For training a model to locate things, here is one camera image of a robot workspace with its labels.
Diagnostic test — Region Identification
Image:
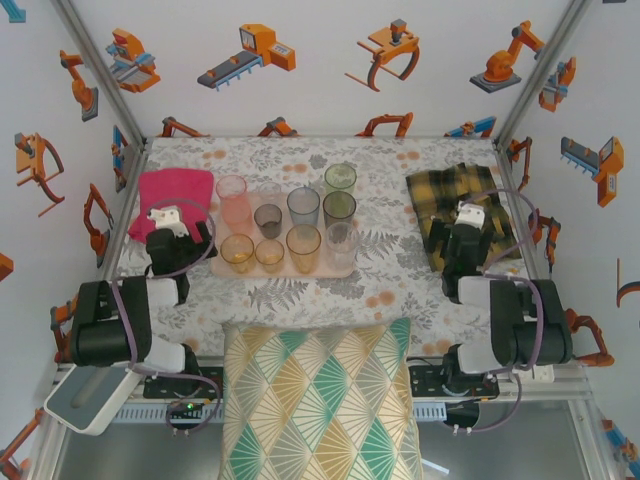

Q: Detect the wide short amber glass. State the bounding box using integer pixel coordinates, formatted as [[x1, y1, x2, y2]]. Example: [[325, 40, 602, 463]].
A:
[[219, 233, 255, 275]]

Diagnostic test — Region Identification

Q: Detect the tall pink glass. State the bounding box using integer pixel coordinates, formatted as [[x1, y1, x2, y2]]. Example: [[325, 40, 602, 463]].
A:
[[215, 174, 250, 224]]

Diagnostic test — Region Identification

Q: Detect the short grey smoke glass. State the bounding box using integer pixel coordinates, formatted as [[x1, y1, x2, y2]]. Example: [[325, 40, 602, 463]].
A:
[[253, 203, 284, 240]]

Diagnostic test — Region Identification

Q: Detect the small short amber glass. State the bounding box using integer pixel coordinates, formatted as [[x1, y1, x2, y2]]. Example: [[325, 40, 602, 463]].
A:
[[254, 238, 286, 275]]

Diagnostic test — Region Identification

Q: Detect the small clear glass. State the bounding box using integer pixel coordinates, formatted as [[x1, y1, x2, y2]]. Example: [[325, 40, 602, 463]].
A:
[[258, 180, 283, 207]]

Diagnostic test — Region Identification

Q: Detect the tall clear glass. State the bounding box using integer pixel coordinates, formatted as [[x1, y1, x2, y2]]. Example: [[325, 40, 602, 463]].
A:
[[324, 221, 360, 273]]

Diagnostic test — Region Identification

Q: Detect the tall amber glass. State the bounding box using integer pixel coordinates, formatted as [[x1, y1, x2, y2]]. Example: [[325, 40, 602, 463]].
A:
[[285, 223, 323, 275]]

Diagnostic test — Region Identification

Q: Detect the tall blue glass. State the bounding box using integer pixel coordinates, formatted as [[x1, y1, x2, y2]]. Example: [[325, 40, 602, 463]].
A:
[[286, 186, 321, 227]]

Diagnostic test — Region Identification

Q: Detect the tall dark olive glass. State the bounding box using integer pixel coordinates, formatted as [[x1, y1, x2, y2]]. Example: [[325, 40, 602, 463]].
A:
[[322, 190, 357, 230]]

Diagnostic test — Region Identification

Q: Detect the tall light green glass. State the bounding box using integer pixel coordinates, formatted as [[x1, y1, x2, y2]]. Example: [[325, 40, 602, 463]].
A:
[[323, 163, 359, 194]]

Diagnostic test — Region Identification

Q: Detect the pink rectangular tray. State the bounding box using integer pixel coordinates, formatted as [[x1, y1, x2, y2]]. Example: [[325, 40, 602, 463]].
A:
[[209, 192, 357, 280]]

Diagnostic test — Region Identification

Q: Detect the yellow black plaid shirt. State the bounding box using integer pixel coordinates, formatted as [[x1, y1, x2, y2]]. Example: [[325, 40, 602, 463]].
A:
[[404, 162, 524, 274]]

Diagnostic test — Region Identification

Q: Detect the folded pink cloth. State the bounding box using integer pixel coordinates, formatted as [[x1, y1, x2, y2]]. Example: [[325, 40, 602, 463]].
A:
[[127, 167, 215, 246]]

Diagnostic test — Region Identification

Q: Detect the floral grey tablecloth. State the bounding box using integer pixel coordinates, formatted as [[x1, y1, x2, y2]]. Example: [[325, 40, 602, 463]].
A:
[[94, 134, 559, 359]]

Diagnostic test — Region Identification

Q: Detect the white square clock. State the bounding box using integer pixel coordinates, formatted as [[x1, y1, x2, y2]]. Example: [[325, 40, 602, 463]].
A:
[[519, 362, 556, 384]]

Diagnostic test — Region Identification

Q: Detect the small green-lit circuit board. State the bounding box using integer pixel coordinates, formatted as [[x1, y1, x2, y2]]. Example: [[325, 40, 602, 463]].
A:
[[167, 397, 209, 420]]

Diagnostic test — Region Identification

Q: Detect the white box device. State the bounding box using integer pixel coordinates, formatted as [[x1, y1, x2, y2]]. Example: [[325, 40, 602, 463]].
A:
[[43, 362, 139, 437]]

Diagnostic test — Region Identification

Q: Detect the teal yellow patterned cushion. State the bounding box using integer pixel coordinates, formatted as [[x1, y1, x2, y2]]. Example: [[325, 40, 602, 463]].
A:
[[219, 317, 426, 480]]

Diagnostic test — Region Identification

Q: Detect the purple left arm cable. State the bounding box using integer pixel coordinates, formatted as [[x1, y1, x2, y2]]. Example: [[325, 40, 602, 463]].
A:
[[110, 198, 224, 437]]

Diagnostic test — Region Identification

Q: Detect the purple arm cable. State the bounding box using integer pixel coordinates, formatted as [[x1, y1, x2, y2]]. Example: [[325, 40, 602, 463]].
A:
[[442, 188, 546, 435], [110, 198, 224, 437]]

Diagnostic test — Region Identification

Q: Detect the aluminium table side rail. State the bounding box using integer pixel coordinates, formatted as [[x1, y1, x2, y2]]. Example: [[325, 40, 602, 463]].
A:
[[94, 137, 151, 281], [492, 137, 571, 364]]

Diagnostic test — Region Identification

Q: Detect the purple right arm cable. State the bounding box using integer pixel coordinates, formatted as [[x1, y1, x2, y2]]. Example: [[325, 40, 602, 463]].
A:
[[442, 188, 546, 435]]

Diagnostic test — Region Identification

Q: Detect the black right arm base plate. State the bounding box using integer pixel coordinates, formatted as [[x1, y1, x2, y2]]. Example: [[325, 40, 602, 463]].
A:
[[408, 362, 501, 401]]

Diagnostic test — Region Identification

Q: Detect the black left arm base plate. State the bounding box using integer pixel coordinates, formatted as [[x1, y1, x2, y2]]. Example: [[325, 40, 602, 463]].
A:
[[143, 367, 224, 400]]

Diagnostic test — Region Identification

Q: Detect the white slotted cable duct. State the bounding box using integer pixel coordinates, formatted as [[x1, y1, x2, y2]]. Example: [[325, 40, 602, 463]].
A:
[[113, 402, 447, 424]]

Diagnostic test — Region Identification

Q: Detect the aluminium frame post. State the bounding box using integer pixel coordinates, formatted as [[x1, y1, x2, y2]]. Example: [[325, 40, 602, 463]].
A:
[[492, 0, 596, 149], [49, 0, 149, 151]]

